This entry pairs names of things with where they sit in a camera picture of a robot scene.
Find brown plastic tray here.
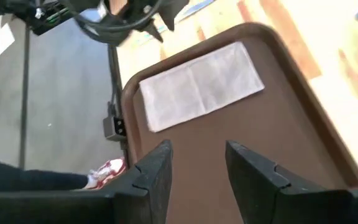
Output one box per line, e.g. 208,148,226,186
121,22,358,224

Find grey napkin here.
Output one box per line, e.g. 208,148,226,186
138,41,265,133

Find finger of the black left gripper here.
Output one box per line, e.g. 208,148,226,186
143,21,164,43
158,0,190,31

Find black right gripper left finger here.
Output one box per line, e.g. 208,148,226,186
0,139,173,224

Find black metal table frame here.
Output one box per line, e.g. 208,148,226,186
102,43,130,170

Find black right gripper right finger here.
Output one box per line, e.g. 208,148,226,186
225,140,358,224

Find silver table knife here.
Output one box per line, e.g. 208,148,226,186
178,0,217,17

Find person's shoe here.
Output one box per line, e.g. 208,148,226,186
84,157,127,190

